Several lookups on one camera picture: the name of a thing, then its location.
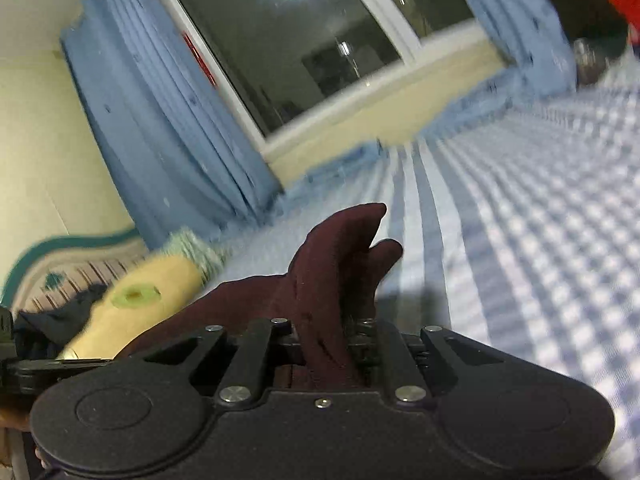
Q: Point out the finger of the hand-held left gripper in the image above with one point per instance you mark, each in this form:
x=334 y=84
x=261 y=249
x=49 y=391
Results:
x=45 y=372

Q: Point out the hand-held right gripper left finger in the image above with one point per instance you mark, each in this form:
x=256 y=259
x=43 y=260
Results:
x=270 y=336

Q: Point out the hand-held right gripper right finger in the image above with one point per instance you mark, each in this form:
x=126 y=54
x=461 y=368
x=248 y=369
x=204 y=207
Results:
x=382 y=340

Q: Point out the maroon t-shirt with colourful print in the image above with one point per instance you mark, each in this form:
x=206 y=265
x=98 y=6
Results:
x=325 y=270

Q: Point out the person's left hand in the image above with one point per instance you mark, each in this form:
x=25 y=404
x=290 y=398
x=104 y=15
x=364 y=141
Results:
x=12 y=417

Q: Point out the dark cloth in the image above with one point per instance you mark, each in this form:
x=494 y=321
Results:
x=50 y=325

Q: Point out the striped headboard with teal trim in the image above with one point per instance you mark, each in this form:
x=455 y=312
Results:
x=60 y=265

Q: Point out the yellow plush pillow green fringe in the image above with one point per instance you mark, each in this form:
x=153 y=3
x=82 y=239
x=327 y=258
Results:
x=150 y=280

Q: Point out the blue white checkered bed sheet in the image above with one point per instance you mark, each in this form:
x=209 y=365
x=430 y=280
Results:
x=525 y=235

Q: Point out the blue curtain with dark stars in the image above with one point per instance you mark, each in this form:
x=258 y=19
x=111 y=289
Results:
x=520 y=40
x=160 y=125

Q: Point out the red window sticker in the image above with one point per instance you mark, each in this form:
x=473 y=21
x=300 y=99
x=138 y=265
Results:
x=200 y=60

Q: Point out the white framed window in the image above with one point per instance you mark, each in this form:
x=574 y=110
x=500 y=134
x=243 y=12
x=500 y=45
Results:
x=300 y=45

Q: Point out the dark shiny bag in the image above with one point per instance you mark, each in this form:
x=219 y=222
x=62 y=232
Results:
x=590 y=62

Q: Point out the red fabric bag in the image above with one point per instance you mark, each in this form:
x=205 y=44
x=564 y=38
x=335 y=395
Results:
x=625 y=0

